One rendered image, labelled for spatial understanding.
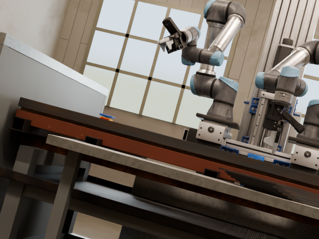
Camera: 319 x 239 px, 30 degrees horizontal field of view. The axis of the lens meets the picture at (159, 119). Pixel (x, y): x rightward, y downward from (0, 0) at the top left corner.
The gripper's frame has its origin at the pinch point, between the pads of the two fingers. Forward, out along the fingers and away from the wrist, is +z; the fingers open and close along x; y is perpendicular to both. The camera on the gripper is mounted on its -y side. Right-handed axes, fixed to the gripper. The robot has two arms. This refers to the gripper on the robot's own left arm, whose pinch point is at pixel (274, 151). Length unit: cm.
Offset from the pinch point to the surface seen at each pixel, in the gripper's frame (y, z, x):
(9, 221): 87, 52, 36
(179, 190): 40, 28, -41
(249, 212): 5, 29, -41
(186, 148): 29.3, 8.3, 37.0
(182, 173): 23, 17, 69
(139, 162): 37, 17, 69
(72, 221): 85, 56, -33
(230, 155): 13.5, 6.7, 37.0
